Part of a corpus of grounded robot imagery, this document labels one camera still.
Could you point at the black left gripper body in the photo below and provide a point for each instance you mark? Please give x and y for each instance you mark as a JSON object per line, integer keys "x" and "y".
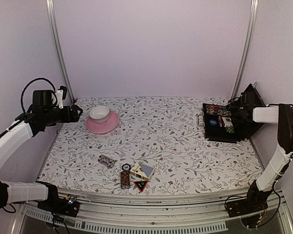
{"x": 74, "y": 117}

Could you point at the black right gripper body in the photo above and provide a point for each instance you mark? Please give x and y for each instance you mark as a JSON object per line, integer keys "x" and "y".
{"x": 238, "y": 114}

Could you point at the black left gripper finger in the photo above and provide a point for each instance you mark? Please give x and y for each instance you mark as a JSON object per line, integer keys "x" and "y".
{"x": 78, "y": 110}
{"x": 77, "y": 117}

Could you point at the blue beige card deck box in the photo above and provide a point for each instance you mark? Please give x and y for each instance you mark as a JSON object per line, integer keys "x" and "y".
{"x": 142, "y": 171}

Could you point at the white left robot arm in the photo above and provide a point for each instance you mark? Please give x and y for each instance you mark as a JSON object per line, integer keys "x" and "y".
{"x": 47, "y": 109}

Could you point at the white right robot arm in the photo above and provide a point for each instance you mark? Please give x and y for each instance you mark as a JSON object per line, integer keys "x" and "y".
{"x": 261, "y": 188}

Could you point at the black poker set case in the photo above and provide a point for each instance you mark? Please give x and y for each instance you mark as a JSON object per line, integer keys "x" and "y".
{"x": 242, "y": 131}

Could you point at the green chip stack in case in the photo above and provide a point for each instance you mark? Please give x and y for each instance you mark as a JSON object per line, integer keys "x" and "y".
{"x": 230, "y": 130}

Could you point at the white ceramic bowl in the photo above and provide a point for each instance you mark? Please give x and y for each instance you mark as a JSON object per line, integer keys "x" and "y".
{"x": 99, "y": 114}

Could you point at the pink saucer plate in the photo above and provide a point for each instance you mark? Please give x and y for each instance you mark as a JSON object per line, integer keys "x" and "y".
{"x": 105, "y": 127}

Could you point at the chip rows in case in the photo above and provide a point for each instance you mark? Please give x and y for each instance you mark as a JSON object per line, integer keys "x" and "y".
{"x": 216, "y": 110}

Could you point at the blue small blind button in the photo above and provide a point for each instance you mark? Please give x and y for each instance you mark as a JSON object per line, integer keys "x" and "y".
{"x": 213, "y": 122}

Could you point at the grey orange chip stack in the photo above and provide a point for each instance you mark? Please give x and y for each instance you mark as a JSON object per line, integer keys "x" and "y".
{"x": 106, "y": 161}

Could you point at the floral table mat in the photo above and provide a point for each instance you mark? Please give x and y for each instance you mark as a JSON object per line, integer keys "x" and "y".
{"x": 165, "y": 133}

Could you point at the black red triangle button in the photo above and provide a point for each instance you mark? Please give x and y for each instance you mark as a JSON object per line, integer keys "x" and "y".
{"x": 141, "y": 185}

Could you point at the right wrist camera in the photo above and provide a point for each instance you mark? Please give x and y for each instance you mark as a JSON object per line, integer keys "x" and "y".
{"x": 247, "y": 99}

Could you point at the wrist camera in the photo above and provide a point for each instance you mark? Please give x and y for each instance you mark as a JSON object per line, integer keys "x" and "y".
{"x": 59, "y": 97}
{"x": 247, "y": 99}

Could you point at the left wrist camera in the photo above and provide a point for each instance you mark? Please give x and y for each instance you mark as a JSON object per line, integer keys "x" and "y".
{"x": 59, "y": 97}

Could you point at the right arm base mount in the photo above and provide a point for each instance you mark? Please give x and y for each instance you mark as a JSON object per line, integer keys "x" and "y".
{"x": 255, "y": 201}

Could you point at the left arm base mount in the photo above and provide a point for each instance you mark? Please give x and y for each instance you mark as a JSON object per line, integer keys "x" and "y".
{"x": 59, "y": 202}

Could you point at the metal front rail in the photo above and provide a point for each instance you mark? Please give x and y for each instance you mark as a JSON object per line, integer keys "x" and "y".
{"x": 154, "y": 214}

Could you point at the left aluminium frame post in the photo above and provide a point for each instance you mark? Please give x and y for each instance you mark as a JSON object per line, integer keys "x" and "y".
{"x": 56, "y": 40}

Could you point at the aluminium frame post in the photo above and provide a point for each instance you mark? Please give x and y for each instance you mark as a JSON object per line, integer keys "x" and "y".
{"x": 246, "y": 48}
{"x": 56, "y": 40}

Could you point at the right aluminium frame post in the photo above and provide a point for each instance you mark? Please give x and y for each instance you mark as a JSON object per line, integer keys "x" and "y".
{"x": 246, "y": 48}

